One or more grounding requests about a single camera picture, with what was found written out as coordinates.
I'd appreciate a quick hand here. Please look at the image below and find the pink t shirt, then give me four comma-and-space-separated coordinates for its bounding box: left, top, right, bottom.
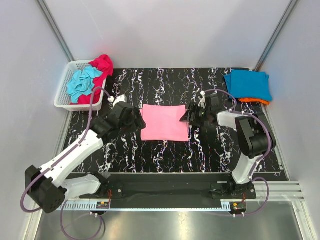
140, 104, 189, 142

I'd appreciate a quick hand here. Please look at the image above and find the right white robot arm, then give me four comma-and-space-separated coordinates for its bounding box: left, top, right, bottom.
179, 91, 276, 197

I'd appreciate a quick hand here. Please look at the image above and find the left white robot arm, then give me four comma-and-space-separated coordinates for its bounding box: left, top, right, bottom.
20, 102, 146, 214

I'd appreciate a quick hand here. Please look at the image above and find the light blue t shirt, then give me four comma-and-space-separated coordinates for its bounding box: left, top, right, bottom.
67, 66, 103, 104

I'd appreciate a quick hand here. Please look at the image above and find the folded teal t shirt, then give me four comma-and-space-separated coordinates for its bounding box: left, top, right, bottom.
223, 69, 273, 102

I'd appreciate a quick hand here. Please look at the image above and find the red t shirt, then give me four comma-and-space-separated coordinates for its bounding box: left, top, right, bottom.
71, 54, 114, 105

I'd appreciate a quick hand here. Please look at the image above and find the white plastic basket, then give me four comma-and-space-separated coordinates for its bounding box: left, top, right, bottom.
54, 60, 107, 112

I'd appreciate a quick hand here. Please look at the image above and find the folded orange t shirt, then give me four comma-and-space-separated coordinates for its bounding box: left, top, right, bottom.
238, 98, 270, 106

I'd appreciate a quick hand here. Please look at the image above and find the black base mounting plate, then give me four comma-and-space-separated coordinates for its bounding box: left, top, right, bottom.
79, 182, 256, 200

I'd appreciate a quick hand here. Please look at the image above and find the white slotted cable duct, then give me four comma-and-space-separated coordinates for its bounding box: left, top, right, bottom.
64, 200, 231, 213

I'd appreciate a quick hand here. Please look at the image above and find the aluminium frame rail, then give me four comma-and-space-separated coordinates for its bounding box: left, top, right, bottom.
33, 181, 306, 202

